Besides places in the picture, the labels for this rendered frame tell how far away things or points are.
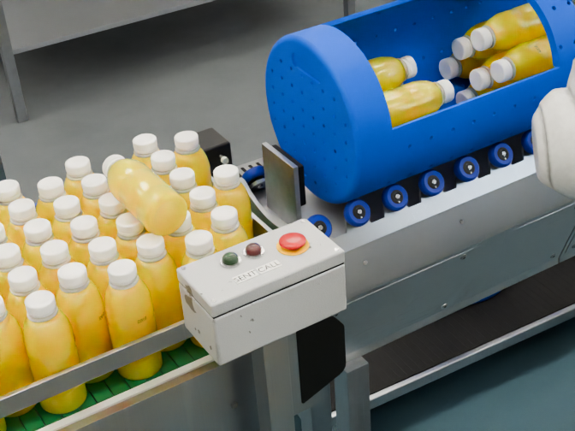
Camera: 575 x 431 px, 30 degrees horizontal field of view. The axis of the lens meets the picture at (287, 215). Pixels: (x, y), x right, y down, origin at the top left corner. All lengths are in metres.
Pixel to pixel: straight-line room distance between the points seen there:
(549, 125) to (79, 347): 0.70
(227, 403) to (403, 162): 0.46
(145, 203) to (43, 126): 2.76
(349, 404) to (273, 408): 0.46
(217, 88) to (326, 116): 2.67
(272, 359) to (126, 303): 0.21
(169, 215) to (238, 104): 2.70
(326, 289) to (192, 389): 0.26
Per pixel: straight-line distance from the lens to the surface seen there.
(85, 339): 1.51
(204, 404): 1.59
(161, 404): 1.55
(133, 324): 1.49
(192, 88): 4.35
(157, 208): 1.48
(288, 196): 1.74
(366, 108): 1.62
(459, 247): 1.87
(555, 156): 1.38
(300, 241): 1.41
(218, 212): 1.55
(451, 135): 1.73
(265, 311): 1.39
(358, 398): 1.99
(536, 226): 2.00
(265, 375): 1.50
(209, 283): 1.38
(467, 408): 2.78
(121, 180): 1.56
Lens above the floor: 1.92
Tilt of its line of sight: 33 degrees down
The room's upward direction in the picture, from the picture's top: 5 degrees counter-clockwise
